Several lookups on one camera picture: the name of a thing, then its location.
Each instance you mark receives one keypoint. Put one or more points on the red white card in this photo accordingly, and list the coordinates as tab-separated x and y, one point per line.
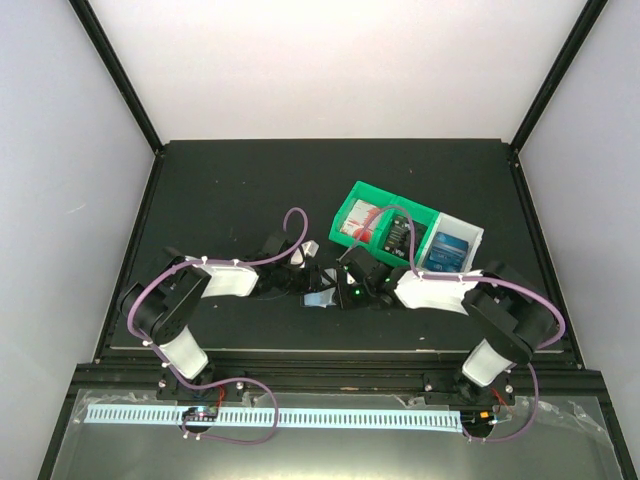
361	221

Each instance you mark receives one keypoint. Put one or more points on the green bin middle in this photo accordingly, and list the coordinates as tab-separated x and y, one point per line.
415	212

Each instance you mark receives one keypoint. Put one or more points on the left circuit board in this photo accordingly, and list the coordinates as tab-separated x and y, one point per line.
199	414

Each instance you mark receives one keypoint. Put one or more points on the blue card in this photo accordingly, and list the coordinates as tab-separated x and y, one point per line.
446	254

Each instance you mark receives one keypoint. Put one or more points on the black vip card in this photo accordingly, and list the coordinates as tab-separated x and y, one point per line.
399	238

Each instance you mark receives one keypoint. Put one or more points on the black leather card holder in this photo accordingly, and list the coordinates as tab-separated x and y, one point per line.
334	287

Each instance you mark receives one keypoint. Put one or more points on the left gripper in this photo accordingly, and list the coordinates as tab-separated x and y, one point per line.
312	281

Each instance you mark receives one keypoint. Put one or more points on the green bin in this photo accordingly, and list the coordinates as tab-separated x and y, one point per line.
415	212
371	194

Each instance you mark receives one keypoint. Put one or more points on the green bin left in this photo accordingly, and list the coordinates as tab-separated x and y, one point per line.
371	194

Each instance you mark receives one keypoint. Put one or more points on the white slotted cable duct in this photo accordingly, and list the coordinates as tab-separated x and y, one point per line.
306	418

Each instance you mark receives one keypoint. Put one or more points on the circuit board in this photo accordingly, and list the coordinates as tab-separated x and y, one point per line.
485	419
199	414

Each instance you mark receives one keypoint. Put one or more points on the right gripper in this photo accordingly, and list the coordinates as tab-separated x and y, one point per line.
348	304

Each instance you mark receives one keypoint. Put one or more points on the right circuit board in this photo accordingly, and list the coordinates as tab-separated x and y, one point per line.
485	419

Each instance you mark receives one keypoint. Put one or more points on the black aluminium frame rail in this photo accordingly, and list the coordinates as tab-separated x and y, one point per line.
422	373

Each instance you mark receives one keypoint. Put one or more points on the white bin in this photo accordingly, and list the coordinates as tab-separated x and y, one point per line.
457	228

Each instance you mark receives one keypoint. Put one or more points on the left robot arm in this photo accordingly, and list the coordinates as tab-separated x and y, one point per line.
159	307

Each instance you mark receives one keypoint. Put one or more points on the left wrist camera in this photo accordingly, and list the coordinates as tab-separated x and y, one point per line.
303	253

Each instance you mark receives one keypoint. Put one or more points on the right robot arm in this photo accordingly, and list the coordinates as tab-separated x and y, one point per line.
515	321

